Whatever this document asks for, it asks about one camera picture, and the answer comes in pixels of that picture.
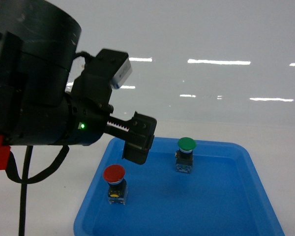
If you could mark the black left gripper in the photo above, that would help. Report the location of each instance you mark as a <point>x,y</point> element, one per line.
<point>89,111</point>

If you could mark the red mushroom push button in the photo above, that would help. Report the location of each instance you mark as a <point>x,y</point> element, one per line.
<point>118,188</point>

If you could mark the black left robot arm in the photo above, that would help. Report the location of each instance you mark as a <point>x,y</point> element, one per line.
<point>52,95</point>

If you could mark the green mushroom push button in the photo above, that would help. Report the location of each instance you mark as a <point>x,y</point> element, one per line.
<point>184,155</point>

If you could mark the blue plastic tray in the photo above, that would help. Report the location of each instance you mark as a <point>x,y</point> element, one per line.
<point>222,196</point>

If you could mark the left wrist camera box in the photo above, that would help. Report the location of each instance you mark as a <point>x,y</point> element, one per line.
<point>111,65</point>

